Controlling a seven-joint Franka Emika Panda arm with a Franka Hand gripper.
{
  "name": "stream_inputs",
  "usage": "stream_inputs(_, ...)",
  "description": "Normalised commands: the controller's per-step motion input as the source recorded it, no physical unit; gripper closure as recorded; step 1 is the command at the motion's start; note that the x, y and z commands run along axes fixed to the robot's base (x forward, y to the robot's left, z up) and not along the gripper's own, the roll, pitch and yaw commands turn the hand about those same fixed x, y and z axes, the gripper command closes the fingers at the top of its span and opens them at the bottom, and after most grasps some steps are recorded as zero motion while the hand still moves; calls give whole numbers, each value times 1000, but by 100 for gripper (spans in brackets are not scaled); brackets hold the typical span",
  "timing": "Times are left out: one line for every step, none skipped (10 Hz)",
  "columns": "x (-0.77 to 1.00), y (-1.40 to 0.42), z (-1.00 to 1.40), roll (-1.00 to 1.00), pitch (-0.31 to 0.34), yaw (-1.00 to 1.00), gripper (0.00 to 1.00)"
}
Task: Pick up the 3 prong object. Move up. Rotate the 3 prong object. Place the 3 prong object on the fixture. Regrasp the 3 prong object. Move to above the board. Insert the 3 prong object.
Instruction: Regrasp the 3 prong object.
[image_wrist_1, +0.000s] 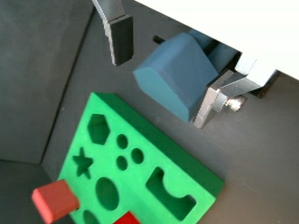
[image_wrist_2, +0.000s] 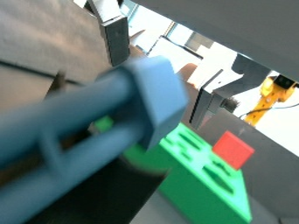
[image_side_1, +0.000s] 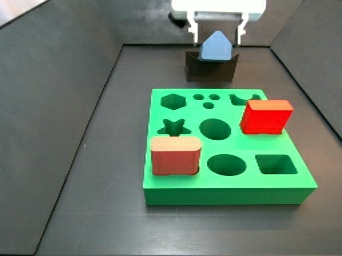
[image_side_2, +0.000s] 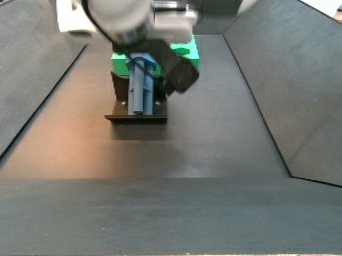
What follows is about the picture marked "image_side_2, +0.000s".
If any black cable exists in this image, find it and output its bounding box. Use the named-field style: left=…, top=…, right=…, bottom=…
left=79, top=0, right=167, bottom=84

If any blue three prong object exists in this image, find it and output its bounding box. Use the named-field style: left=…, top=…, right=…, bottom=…
left=127, top=53, right=157, bottom=115

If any green shape sorter board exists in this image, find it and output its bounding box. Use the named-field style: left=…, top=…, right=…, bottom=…
left=111, top=38, right=200, bottom=77

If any black curved fixture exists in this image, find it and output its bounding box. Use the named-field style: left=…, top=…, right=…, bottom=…
left=104, top=73, right=168, bottom=124

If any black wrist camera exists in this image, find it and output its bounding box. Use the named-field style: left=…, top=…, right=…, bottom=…
left=112, top=39, right=199, bottom=95

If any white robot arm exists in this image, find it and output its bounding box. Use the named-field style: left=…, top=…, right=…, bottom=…
left=55, top=0, right=199, bottom=45

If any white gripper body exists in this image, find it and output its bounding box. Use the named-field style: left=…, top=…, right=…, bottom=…
left=148, top=0, right=199, bottom=43

